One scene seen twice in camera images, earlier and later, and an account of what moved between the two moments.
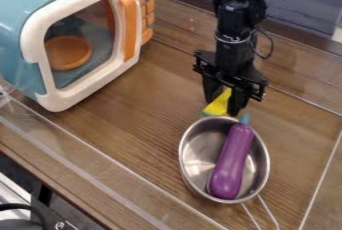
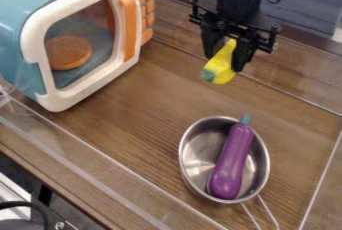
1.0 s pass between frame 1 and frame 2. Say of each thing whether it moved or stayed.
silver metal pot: stayed
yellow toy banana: moved
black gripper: moved
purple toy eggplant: stayed
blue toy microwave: stayed
